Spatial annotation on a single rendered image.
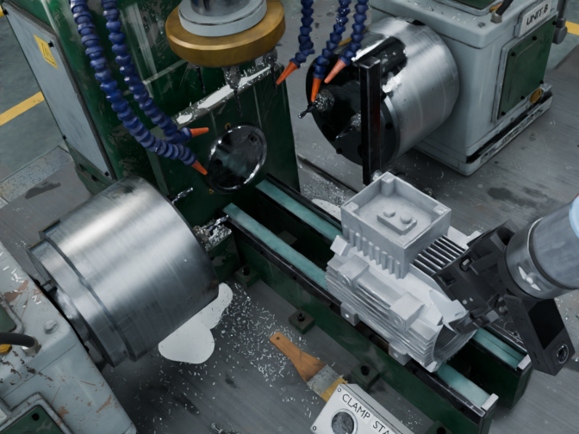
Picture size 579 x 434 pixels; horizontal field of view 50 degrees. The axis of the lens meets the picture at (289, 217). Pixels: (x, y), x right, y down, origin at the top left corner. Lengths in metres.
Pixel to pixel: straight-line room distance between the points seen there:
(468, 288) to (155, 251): 0.44
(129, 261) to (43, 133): 2.42
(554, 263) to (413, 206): 0.37
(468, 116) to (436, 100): 0.15
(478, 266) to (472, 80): 0.65
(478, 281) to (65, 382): 0.55
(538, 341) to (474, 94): 0.70
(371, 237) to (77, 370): 0.44
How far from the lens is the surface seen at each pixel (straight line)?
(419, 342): 0.90
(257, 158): 1.24
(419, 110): 1.19
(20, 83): 3.75
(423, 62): 1.21
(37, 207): 1.60
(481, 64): 1.29
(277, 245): 1.17
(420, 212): 0.94
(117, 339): 0.95
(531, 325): 0.72
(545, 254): 0.62
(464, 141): 1.40
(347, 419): 0.79
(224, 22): 0.93
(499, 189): 1.44
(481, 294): 0.72
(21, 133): 3.36
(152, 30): 1.16
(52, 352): 0.86
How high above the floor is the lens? 1.79
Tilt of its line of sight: 46 degrees down
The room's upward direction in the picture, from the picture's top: 9 degrees counter-clockwise
